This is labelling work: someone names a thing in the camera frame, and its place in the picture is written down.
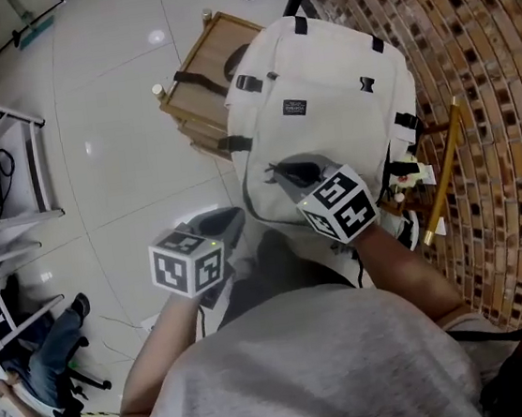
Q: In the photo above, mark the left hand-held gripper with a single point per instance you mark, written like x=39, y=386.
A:
x=174, y=270

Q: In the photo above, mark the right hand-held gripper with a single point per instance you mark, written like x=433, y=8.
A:
x=341, y=207

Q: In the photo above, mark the white backpack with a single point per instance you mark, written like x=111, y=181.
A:
x=320, y=77

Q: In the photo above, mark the person's right forearm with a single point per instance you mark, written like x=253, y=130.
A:
x=406, y=274

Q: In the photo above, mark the person's left forearm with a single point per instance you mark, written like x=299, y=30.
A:
x=156, y=357

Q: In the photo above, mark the yellow green plush toy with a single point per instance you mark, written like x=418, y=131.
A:
x=410, y=177

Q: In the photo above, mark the small white card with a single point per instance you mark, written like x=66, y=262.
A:
x=441, y=227

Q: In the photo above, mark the person's grey shirt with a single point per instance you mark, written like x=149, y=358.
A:
x=300, y=377

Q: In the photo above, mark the black office chair base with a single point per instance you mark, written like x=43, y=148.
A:
x=88, y=380

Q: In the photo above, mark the white metal shelf rack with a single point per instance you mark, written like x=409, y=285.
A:
x=8, y=224

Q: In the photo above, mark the green floor mop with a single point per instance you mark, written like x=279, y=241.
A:
x=36, y=29

